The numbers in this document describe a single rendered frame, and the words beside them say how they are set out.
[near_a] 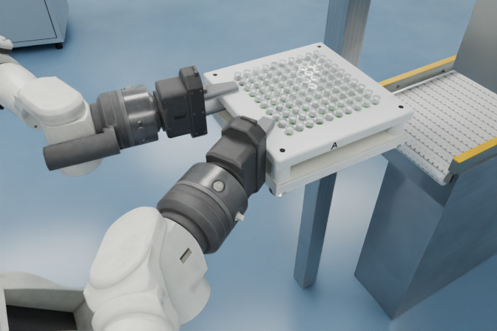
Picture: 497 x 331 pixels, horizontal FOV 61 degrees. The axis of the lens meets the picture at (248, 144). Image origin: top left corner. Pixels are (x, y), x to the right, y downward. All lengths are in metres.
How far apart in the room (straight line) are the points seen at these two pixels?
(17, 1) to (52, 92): 2.40
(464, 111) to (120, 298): 0.91
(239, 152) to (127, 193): 1.46
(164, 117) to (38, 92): 0.18
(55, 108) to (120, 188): 1.38
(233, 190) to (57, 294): 0.45
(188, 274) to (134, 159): 1.66
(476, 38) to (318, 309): 1.09
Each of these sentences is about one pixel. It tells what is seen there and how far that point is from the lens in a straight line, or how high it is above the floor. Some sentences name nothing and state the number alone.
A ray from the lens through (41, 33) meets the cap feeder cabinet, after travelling 3.10.
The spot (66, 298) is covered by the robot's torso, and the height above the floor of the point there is 0.69.
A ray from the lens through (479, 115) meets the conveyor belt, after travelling 1.12.
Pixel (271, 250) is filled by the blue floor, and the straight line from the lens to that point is 1.70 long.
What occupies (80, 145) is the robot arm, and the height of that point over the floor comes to 1.02.
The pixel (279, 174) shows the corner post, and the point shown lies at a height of 0.98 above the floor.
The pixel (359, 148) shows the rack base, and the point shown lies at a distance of 0.66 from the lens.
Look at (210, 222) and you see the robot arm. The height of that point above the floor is 1.03.
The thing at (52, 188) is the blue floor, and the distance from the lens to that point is 2.09.
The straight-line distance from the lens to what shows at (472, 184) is 1.04.
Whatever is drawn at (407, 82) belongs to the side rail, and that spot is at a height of 0.82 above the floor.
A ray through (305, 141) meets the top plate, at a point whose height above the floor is 1.01.
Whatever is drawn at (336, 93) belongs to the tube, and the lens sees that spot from 0.67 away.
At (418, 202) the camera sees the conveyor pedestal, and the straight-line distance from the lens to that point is 1.22.
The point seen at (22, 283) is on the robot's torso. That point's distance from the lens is 0.82.
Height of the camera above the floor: 1.39
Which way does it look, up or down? 41 degrees down
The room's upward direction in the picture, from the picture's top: straight up
